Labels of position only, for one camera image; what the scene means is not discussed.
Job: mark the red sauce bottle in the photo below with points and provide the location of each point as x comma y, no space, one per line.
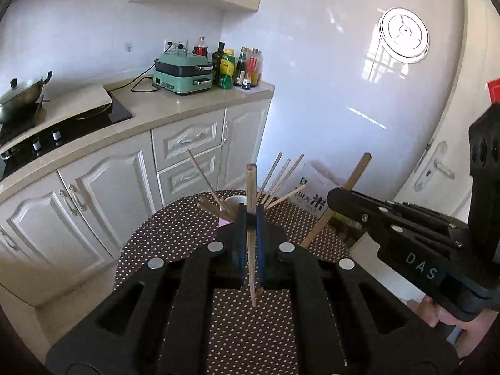
253,70

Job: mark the black gas stove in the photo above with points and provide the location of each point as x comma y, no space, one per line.
61,134

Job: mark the person's right hand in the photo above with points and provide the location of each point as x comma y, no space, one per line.
471,332

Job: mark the white door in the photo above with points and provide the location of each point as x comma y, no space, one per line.
469,99

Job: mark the lower kitchen cabinets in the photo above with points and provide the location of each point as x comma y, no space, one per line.
70,224

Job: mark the beige cutting board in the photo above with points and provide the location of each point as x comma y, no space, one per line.
61,108

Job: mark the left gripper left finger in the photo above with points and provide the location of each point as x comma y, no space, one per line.
239,241

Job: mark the dark oil bottle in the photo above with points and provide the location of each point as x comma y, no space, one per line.
216,61

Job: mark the wooden chopstick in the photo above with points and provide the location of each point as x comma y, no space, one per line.
219,201
207,206
275,182
334,198
268,176
286,197
284,179
251,193

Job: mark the wok with lid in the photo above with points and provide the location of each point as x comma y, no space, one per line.
16,100

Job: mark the white rice bag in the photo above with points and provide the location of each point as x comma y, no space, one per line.
318,181

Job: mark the green electric grill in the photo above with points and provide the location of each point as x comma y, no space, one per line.
182,73

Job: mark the pink cup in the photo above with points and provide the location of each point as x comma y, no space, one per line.
232,204

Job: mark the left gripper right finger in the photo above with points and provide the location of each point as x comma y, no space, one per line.
262,237

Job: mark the wall socket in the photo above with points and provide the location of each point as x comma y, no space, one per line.
169,44

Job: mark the green yellow bottle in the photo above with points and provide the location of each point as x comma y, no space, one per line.
227,68

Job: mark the door handle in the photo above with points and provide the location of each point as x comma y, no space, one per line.
434,165

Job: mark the dark soy sauce bottle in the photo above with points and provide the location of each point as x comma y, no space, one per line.
241,67

